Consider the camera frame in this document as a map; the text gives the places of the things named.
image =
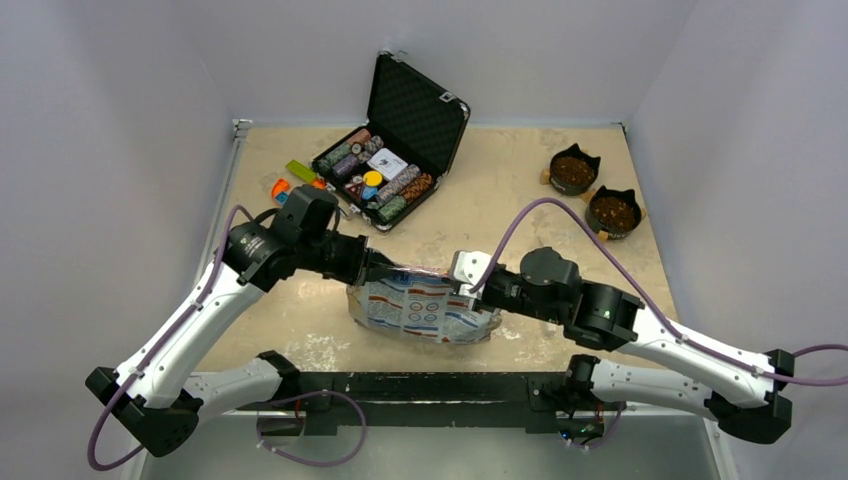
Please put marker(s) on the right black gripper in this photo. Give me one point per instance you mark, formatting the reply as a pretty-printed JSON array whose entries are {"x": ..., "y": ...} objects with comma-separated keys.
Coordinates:
[{"x": 485, "y": 300}]

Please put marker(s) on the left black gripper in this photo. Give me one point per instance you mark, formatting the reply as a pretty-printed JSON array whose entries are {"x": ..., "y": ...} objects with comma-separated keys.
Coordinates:
[{"x": 354, "y": 259}]

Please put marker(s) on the pink blue pet food bag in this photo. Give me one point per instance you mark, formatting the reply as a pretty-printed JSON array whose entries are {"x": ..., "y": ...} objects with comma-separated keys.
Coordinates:
[{"x": 422, "y": 306}]

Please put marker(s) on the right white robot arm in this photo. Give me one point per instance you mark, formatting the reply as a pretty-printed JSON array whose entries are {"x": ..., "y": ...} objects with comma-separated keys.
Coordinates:
[{"x": 633, "y": 355}]

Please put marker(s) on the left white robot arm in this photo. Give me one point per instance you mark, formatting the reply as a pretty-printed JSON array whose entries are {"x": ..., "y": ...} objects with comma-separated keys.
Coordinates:
[{"x": 152, "y": 394}]

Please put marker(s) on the yellow round chip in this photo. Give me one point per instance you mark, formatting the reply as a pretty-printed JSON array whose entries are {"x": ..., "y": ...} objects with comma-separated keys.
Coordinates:
[{"x": 372, "y": 179}]

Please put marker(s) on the green toy piece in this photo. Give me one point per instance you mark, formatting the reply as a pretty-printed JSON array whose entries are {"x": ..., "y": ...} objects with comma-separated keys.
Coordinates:
[{"x": 301, "y": 171}]

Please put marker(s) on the orange toy piece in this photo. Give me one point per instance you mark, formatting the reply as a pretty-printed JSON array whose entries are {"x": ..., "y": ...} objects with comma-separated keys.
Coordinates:
[{"x": 280, "y": 190}]

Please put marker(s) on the black poker chip case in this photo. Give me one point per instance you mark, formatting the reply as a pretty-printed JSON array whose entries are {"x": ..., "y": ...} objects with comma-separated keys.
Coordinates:
[{"x": 414, "y": 117}]

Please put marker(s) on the white card box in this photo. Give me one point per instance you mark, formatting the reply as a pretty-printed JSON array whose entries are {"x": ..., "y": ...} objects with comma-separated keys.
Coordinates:
[{"x": 387, "y": 163}]

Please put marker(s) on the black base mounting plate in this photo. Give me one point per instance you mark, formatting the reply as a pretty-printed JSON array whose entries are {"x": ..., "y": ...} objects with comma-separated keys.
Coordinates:
[{"x": 534, "y": 402}]

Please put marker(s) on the wooden bowl stand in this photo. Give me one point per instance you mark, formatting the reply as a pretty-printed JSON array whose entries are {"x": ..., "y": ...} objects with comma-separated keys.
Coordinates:
[{"x": 590, "y": 195}]

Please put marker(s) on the near black cat bowl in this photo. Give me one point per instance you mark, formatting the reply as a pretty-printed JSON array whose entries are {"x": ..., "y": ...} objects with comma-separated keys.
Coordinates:
[{"x": 613, "y": 212}]

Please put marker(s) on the black cat bowl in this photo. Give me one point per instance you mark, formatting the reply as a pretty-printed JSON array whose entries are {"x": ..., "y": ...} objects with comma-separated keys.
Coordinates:
[
  {"x": 613, "y": 212},
  {"x": 573, "y": 171}
]

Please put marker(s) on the far black cat bowl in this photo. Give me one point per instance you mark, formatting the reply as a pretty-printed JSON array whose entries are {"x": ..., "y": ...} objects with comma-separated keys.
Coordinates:
[{"x": 573, "y": 171}]

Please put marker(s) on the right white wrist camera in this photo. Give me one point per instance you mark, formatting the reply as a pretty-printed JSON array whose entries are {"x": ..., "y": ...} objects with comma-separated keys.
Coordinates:
[{"x": 467, "y": 271}]

